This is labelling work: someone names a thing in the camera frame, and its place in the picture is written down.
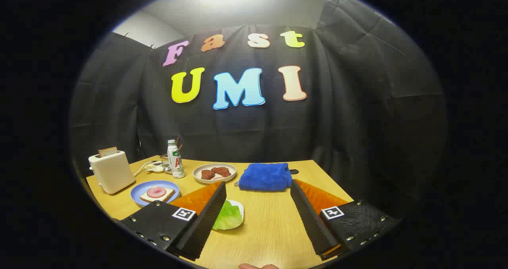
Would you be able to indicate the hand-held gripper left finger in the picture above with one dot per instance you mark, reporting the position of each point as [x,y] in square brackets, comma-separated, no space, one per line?
[206,217]

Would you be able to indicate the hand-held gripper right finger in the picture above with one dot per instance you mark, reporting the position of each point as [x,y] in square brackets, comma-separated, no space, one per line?
[311,221]

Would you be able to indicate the green lettuce leaf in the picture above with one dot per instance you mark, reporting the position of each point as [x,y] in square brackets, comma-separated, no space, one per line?
[230,218]

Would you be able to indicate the toasted bread slice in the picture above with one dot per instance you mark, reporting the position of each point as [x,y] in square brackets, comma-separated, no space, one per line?
[108,152]

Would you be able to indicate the small white plate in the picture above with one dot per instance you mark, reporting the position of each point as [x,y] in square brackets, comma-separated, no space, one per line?
[239,205]

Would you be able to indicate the beige plate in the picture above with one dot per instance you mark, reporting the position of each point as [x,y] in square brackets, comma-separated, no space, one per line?
[200,177]

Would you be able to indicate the pale ham slice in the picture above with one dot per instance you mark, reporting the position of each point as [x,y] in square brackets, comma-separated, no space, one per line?
[217,177]

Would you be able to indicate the small brown meat piece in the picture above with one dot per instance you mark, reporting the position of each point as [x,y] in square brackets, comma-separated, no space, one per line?
[207,174]

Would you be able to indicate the white bread slice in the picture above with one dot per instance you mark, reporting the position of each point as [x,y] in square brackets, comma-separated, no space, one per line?
[167,196]

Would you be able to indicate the long brown meat piece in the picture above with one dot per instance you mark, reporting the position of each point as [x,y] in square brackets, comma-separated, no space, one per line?
[222,171]

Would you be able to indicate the round pink ham slice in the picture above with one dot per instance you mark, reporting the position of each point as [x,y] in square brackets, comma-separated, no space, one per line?
[156,192]

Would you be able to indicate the white drink bottle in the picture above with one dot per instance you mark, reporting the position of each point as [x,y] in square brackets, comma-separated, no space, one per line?
[176,162]

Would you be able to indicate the folded blue towel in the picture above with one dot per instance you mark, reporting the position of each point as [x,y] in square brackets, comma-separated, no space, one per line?
[265,177]

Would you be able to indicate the white divided condiment dish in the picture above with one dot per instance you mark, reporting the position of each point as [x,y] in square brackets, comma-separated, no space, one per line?
[154,167]

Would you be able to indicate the blue plate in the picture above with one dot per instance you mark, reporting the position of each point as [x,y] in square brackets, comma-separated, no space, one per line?
[136,194]

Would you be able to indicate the black backdrop cloth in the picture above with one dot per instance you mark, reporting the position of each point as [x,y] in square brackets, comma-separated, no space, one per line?
[238,134]

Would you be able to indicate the cream toaster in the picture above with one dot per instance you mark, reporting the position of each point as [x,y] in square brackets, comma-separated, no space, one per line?
[113,173]

